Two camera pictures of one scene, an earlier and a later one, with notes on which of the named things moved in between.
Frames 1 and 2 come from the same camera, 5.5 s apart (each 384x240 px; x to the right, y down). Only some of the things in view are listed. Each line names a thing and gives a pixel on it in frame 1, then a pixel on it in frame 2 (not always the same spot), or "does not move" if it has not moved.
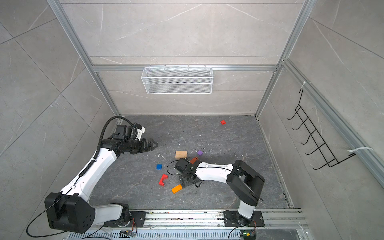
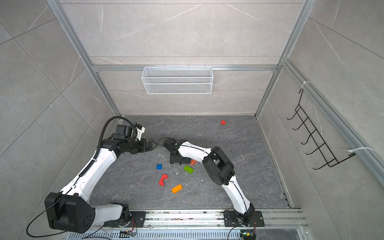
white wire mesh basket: [177, 80] does not move
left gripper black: [145, 148] does not move
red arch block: [161, 182] does not move
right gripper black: [183, 181] to [172, 160]
